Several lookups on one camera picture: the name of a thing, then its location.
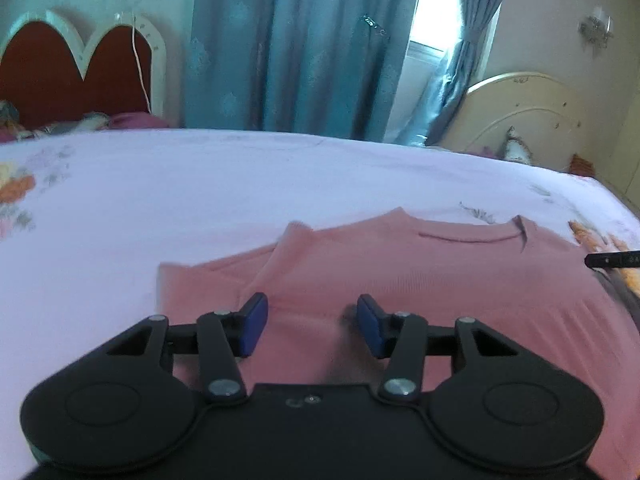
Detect bed with floral sheet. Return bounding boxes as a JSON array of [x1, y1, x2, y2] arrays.
[[0, 127, 640, 480]]

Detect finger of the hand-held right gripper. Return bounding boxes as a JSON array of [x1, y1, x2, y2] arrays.
[[585, 249, 640, 269]]

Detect tied blue curtain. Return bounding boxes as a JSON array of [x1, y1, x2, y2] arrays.
[[395, 0, 521, 147]]

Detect wide blue curtain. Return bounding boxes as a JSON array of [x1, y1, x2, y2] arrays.
[[185, 0, 426, 141]]

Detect thin white cable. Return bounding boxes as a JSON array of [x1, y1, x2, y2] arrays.
[[131, 14, 152, 112]]

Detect pink long-sleeved sweater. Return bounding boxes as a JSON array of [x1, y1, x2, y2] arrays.
[[159, 206, 640, 471]]

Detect cream round headboard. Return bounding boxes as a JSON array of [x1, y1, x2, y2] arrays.
[[442, 71, 596, 176]]

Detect red scalloped headboard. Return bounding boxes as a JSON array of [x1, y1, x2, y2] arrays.
[[0, 7, 167, 131]]

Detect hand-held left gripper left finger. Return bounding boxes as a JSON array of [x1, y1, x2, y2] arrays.
[[102, 292, 269, 405]]

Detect patterned small pillow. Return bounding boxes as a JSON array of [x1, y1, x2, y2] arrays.
[[502, 126, 533, 163]]

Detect bright window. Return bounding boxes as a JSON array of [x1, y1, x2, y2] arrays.
[[382, 0, 468, 143]]

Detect pile of clothes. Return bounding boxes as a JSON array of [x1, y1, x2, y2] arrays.
[[0, 100, 111, 142]]

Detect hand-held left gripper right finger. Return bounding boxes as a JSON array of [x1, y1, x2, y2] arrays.
[[356, 294, 523, 406]]

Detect pink quilt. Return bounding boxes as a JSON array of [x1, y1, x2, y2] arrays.
[[107, 112, 171, 132]]

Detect crystal wall lamp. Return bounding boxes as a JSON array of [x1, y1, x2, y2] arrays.
[[579, 6, 615, 50]]

